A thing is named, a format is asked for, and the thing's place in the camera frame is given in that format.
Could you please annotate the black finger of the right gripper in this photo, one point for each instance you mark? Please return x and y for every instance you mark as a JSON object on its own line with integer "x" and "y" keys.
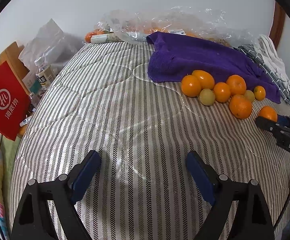
{"x": 267, "y": 125}

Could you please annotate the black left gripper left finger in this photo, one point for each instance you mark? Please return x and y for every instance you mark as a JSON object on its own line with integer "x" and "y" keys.
{"x": 33, "y": 219}

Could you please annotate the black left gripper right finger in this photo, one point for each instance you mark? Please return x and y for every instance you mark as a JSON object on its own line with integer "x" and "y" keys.
{"x": 252, "y": 218}

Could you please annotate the large orange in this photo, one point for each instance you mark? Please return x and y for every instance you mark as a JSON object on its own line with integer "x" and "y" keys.
{"x": 240, "y": 107}
{"x": 190, "y": 86}

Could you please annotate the small orange far right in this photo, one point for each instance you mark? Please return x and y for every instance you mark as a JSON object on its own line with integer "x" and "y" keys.
{"x": 259, "y": 93}

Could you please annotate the small orange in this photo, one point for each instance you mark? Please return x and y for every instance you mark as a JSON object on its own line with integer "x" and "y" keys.
{"x": 222, "y": 92}
{"x": 259, "y": 93}

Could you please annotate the yellow-green citrus right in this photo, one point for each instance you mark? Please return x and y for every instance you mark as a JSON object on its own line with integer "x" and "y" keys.
{"x": 249, "y": 95}

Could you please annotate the yellow-green citrus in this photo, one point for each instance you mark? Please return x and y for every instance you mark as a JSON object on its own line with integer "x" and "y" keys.
{"x": 207, "y": 97}
{"x": 249, "y": 95}

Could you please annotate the orange back right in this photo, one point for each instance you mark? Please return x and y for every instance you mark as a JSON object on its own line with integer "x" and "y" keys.
{"x": 236, "y": 84}

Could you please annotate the small orange middle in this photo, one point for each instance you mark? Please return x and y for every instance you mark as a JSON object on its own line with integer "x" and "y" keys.
{"x": 222, "y": 92}

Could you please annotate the yellow-green citrus left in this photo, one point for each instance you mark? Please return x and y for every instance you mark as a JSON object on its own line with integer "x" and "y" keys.
{"x": 207, "y": 97}

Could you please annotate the dark checked cloth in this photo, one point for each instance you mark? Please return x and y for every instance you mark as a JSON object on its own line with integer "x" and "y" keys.
{"x": 250, "y": 52}

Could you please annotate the white folded towel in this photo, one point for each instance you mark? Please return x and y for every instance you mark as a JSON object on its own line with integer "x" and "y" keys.
{"x": 265, "y": 47}

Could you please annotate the orange behind left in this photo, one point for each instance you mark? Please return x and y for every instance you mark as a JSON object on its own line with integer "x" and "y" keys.
{"x": 206, "y": 79}

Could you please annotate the striped quilt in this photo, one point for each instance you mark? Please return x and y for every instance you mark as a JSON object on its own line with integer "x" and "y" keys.
{"x": 103, "y": 100}

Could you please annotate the red paper bag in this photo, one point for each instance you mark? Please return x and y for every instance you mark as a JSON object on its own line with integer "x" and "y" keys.
{"x": 14, "y": 102}

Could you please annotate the plastic water bottle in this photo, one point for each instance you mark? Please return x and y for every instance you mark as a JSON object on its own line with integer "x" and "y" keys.
{"x": 44, "y": 73}

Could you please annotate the clear plastic bag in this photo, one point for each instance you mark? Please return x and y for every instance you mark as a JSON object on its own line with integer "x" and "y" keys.
{"x": 208, "y": 24}

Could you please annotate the purple towel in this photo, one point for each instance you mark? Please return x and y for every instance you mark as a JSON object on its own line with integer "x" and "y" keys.
{"x": 176, "y": 56}

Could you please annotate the wooden board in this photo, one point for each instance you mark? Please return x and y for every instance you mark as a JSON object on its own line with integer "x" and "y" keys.
{"x": 10, "y": 55}

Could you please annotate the grey plastic bag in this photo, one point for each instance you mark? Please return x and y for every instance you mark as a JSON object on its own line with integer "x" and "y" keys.
{"x": 53, "y": 45}

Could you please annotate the orange fruit behind tube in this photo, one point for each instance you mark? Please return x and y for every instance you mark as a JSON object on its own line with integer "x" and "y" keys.
{"x": 93, "y": 33}

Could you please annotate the white rolled tube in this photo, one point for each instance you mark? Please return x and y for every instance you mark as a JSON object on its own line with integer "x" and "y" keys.
{"x": 105, "y": 38}

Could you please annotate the brown wooden door frame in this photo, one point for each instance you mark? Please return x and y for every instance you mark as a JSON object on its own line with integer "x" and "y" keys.
{"x": 277, "y": 24}

